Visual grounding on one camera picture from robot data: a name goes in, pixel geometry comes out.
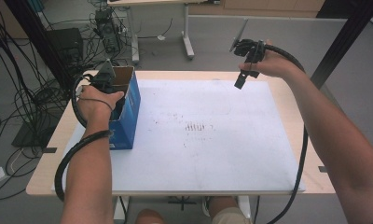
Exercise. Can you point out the person's right hand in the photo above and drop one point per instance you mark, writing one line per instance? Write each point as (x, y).
(274, 65)

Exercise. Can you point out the person's left hand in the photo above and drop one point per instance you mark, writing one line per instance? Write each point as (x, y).
(96, 107)

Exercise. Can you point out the black stand post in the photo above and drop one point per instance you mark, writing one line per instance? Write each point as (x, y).
(41, 43)
(343, 40)

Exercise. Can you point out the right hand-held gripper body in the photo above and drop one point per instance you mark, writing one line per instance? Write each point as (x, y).
(253, 49)

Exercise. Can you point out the black floor plate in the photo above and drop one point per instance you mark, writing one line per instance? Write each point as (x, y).
(29, 137)

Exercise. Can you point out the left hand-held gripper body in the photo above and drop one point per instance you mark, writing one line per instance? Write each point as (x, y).
(105, 79)

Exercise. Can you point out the black table base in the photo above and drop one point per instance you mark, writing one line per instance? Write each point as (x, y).
(182, 201)

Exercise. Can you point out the white desk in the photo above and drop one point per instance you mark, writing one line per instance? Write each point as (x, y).
(186, 37)

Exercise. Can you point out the grey tape piece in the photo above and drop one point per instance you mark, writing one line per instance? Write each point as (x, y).
(323, 169)
(49, 150)

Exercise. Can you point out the white table mat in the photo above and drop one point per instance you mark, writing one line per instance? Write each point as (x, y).
(206, 155)

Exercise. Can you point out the person's left knee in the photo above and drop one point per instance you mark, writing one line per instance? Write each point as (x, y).
(149, 217)

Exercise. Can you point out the blue cardboard box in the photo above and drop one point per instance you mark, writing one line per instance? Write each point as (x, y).
(128, 124)

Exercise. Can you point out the wooden cabinet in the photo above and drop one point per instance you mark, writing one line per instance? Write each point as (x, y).
(268, 6)

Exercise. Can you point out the black box case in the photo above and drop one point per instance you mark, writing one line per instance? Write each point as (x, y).
(66, 43)

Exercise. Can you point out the person's right leg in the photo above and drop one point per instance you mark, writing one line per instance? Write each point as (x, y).
(226, 211)

